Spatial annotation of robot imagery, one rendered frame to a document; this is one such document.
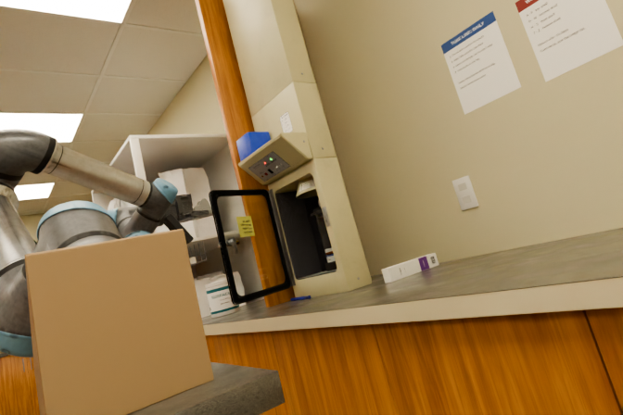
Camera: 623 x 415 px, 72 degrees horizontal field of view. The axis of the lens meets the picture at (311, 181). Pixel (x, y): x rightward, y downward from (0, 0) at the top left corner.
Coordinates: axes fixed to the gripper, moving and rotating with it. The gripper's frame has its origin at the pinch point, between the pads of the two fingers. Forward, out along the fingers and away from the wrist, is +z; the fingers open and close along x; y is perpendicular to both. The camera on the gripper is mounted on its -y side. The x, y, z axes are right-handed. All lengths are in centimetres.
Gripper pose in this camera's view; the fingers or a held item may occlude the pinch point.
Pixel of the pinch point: (214, 213)
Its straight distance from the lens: 153.5
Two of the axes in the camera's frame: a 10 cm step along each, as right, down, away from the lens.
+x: -5.8, 3.0, 7.6
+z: 7.7, -0.9, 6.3
